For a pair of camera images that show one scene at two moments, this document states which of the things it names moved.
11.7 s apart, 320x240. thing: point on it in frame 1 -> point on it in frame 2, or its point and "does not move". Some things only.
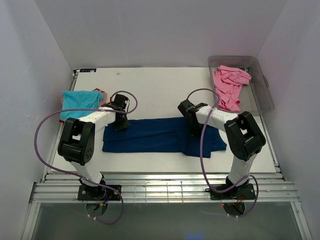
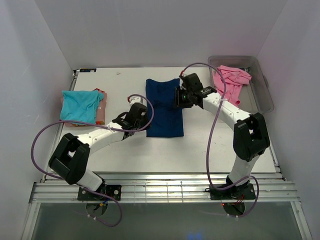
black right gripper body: x=195 y=129 -> x=182 y=97
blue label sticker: x=87 y=70 does not move
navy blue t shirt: x=161 y=134 -> x=167 y=121
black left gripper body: x=122 y=124 -> x=143 y=124
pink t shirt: x=228 y=81 does not move
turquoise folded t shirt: x=79 y=100 does not move
